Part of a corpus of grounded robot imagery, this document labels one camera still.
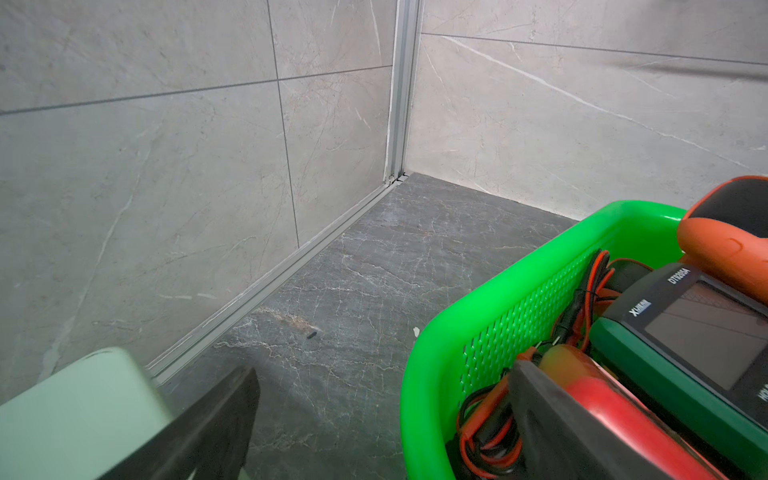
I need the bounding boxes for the green plastic basket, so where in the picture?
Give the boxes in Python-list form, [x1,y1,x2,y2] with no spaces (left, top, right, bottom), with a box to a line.
[400,201,685,479]

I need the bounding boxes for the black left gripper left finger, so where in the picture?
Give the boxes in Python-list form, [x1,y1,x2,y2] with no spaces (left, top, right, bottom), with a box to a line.
[102,366,260,479]

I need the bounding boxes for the dark green multimeter yellow button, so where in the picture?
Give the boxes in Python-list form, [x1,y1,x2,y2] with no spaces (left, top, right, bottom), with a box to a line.
[590,263,767,479]

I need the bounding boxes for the red multimeter brown screen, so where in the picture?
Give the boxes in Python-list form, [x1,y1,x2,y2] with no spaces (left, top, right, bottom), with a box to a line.
[539,344,723,479]

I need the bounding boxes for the pale green plastic bin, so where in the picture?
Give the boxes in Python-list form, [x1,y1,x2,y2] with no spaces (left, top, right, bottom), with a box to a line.
[1,347,174,479]

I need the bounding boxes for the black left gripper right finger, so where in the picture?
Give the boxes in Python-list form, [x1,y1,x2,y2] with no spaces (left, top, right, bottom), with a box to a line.
[508,361,669,479]

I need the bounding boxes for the small black multimeter red leads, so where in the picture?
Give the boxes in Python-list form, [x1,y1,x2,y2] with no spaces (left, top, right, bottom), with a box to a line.
[445,368,525,479]

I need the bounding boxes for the orange multimeter back side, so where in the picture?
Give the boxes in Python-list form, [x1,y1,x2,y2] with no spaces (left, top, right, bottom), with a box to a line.
[677,176,767,304]

